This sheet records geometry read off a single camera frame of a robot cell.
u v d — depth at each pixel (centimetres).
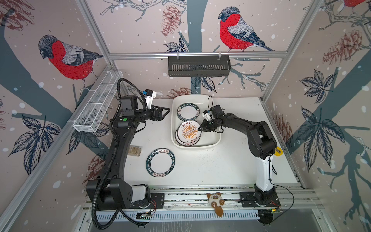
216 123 77
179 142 93
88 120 70
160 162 85
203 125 89
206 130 88
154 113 64
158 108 67
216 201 71
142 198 62
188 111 111
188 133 98
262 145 55
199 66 104
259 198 66
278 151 90
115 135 48
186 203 73
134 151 88
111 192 38
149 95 65
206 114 94
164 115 68
